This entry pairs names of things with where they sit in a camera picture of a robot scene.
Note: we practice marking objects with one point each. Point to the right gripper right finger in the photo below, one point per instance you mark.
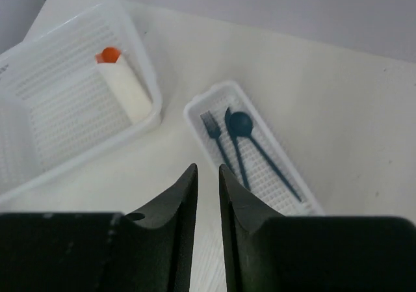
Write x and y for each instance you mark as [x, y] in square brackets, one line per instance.
[267, 251]

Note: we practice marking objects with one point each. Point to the blue plastic fork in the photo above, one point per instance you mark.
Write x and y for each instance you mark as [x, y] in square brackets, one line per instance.
[214, 132]

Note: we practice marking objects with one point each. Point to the large white plastic basket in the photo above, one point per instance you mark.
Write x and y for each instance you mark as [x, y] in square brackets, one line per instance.
[57, 112]

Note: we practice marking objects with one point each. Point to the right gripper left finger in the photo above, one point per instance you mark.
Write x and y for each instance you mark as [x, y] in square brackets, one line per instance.
[149, 249]

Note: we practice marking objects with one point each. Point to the small white plastic tray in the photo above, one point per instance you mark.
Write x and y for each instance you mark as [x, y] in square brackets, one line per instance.
[264, 182]

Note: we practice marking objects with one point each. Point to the orange utensil in roll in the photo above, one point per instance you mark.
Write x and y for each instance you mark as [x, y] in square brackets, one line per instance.
[108, 55]

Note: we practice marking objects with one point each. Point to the blue plastic spoon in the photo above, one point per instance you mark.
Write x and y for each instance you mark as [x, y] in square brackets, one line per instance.
[243, 126]

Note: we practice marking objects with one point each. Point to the blue plastic knife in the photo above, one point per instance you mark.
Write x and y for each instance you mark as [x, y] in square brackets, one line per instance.
[233, 137]

